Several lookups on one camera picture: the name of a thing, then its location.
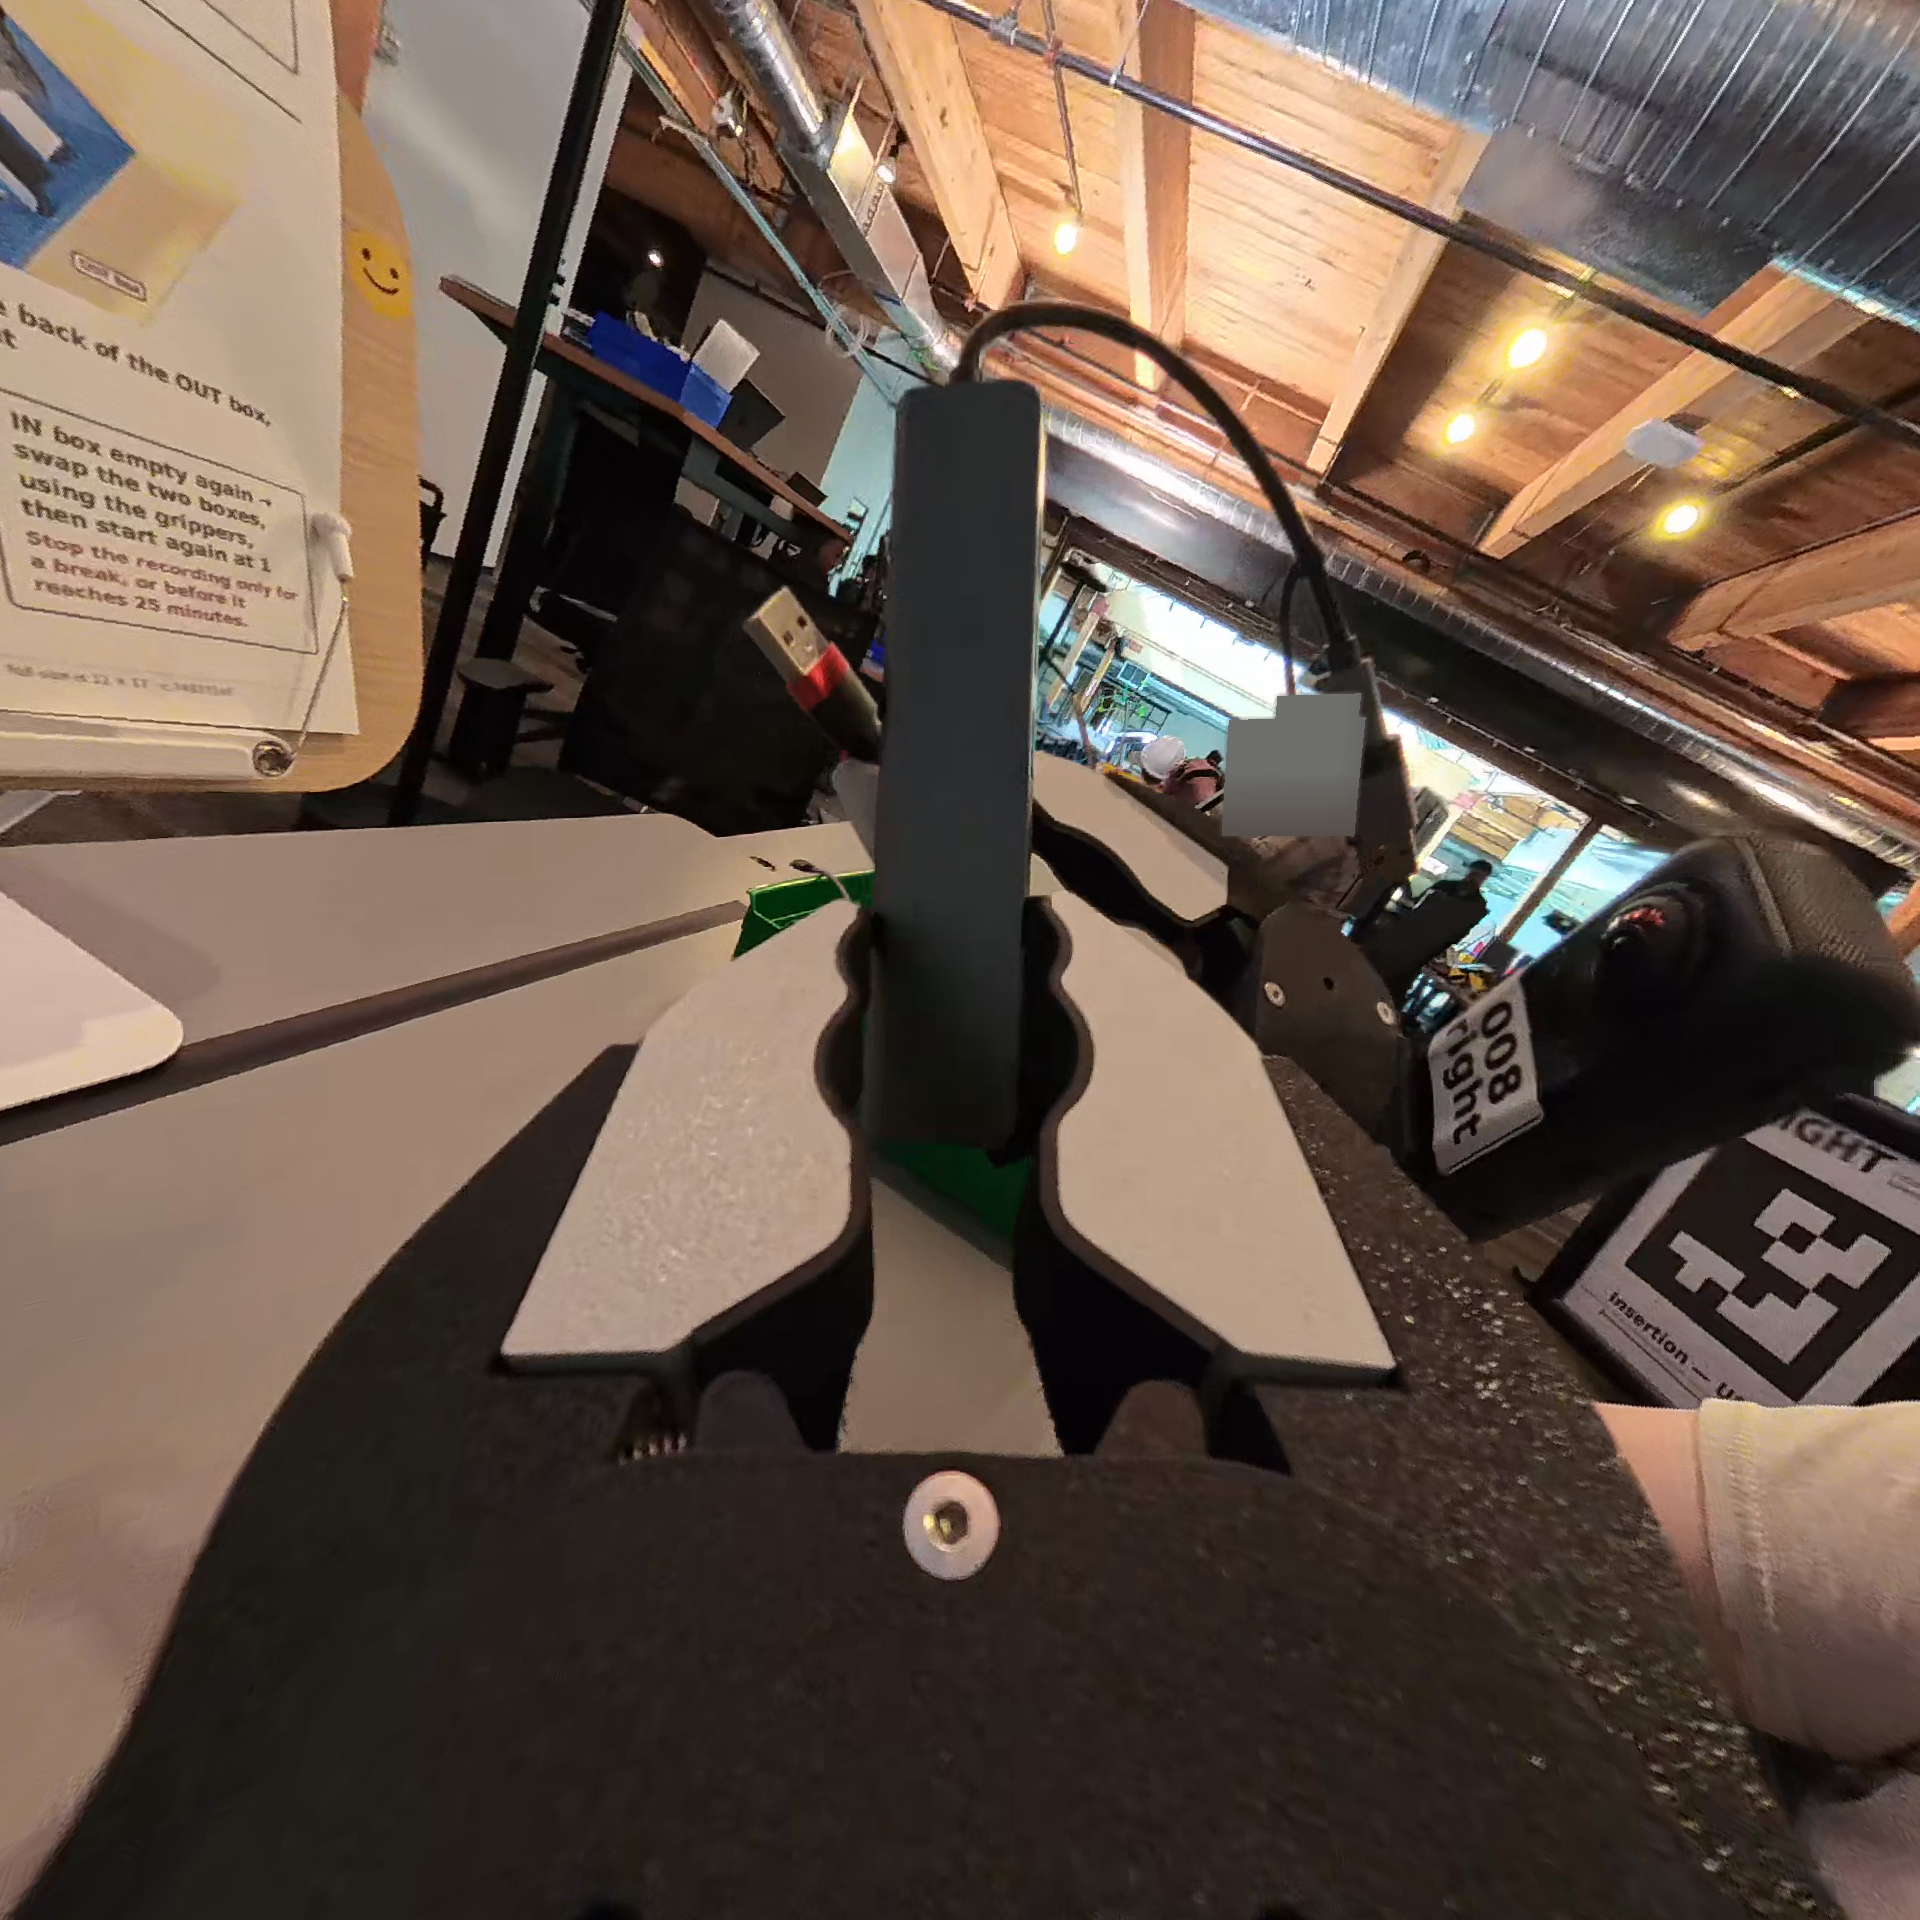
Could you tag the person's right forearm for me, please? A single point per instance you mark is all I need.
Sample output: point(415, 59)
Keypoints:
point(1799, 1574)

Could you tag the black white marker sign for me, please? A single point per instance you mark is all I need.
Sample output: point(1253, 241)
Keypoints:
point(1754, 1261)

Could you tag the black cabinet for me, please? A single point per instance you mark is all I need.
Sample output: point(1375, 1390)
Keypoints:
point(677, 675)

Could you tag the printed instruction sheet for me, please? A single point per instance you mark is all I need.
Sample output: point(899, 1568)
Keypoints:
point(151, 447)

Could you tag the yellow smiley sticker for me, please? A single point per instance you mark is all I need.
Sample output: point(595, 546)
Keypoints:
point(381, 273)

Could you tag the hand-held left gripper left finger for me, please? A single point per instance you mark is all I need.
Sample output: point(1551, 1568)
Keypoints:
point(704, 1170)

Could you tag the white ceiling device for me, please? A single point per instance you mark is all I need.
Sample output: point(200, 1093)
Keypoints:
point(1664, 440)

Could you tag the wooden board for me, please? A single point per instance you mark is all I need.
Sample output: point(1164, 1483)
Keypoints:
point(388, 523)

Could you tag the small silver ventilation duct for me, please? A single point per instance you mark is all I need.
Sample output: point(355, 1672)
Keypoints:
point(1652, 683)

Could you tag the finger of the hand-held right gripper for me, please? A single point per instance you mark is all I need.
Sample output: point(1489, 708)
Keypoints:
point(857, 803)
point(1148, 846)

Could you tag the green plastic bin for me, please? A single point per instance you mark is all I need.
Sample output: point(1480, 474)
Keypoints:
point(786, 917)

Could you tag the thin ceiling pipe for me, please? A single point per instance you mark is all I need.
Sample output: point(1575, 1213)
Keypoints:
point(1350, 187)

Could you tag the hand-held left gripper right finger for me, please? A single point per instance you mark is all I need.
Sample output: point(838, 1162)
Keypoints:
point(1201, 1185)

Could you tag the white hard hat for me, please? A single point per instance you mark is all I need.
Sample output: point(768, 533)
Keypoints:
point(1164, 751)

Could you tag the blue plastic bin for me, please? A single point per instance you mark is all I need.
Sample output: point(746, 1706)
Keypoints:
point(647, 346)

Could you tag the round ceiling light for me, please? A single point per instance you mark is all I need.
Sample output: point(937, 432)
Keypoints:
point(1063, 236)
point(1678, 518)
point(1526, 346)
point(1459, 425)

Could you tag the wooden top desk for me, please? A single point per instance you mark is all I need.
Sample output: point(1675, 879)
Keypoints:
point(749, 456)

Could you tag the large silver ventilation duct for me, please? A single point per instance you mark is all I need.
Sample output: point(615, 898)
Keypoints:
point(1725, 59)

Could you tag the white plastic tray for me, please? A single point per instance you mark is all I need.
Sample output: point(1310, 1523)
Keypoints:
point(73, 1017)

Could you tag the black stand pole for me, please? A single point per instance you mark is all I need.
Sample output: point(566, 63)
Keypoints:
point(510, 402)

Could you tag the rectangular metal duct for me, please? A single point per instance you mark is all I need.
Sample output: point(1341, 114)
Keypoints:
point(857, 196)

